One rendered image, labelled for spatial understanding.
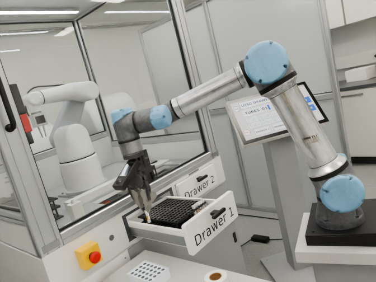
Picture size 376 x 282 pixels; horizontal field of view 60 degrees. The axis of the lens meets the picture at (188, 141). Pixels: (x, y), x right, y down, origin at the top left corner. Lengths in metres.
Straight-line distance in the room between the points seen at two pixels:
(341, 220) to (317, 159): 0.27
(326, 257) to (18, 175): 0.99
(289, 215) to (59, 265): 1.42
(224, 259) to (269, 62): 1.22
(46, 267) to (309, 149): 0.90
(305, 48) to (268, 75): 1.72
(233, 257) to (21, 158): 1.26
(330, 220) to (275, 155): 0.92
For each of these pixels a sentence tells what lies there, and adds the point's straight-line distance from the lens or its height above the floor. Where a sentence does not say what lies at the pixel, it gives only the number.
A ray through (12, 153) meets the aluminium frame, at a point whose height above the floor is 1.29.
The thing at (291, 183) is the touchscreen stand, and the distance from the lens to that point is 2.10.
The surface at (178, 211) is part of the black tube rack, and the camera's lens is 1.29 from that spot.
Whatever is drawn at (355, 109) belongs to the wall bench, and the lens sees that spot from 3.94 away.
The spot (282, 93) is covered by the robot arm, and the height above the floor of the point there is 1.28.
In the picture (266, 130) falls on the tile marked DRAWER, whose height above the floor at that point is 1.00.
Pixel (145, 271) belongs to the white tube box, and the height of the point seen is 0.80.
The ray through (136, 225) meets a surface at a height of 0.89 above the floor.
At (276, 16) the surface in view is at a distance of 2.72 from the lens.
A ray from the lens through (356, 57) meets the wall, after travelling 4.54.
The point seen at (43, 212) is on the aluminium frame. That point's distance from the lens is 1.17.
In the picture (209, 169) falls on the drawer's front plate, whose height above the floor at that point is 0.91.
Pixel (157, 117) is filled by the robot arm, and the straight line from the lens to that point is 1.01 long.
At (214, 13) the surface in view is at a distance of 3.07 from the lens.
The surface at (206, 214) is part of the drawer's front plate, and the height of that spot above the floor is 0.91.
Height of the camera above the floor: 1.37
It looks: 10 degrees down
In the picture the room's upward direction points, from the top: 14 degrees counter-clockwise
